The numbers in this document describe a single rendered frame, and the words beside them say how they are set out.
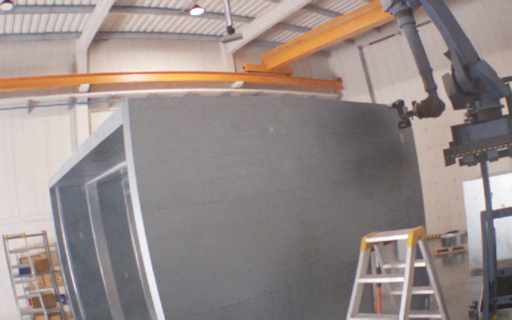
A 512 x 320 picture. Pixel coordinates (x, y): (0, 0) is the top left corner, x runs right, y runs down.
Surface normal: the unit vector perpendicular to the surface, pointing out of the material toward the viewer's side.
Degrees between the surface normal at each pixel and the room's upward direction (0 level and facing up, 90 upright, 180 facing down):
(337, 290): 90
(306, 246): 90
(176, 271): 90
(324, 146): 90
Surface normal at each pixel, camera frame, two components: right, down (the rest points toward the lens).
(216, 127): 0.59, -0.15
